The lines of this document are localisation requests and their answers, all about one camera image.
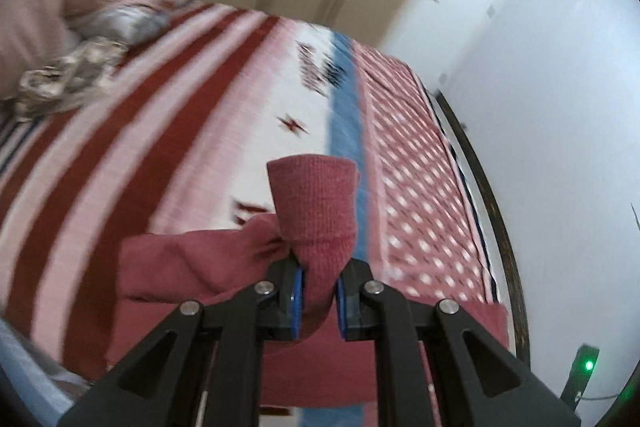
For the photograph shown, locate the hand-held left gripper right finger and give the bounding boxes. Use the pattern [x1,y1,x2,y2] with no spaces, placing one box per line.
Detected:
[335,259,583,427]

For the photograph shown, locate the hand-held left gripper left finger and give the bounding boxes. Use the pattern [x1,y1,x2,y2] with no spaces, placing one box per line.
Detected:
[57,263,306,427]

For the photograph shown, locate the red pants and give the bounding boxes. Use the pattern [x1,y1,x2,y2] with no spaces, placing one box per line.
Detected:
[105,154,511,410]

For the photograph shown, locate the dark baseboard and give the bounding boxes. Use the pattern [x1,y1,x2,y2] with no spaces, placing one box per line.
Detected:
[435,89,531,365]

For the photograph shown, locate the striped dotted bed blanket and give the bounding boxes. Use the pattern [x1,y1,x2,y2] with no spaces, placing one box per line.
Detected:
[0,4,501,427]

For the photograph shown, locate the light blue denim garment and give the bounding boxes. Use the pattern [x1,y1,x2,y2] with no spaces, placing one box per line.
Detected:
[0,322,88,413]

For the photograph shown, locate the beige patterned garment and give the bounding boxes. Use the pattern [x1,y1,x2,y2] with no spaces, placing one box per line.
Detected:
[0,37,128,122]

